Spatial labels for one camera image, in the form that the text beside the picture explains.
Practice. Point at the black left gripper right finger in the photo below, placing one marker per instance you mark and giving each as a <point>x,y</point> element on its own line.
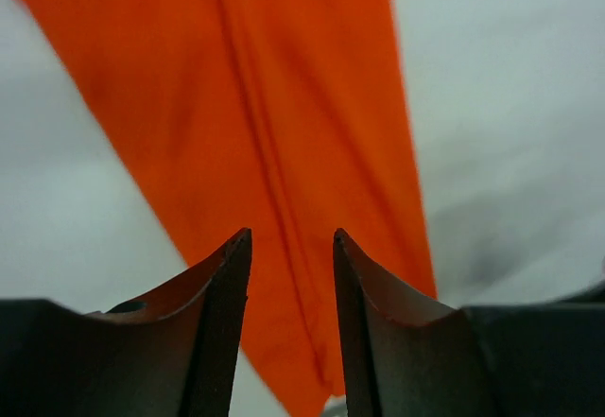
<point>407,354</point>

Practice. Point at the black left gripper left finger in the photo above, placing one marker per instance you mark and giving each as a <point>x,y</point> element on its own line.
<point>171,351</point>

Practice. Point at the orange t shirt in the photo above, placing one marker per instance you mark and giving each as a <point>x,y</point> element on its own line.
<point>284,116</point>

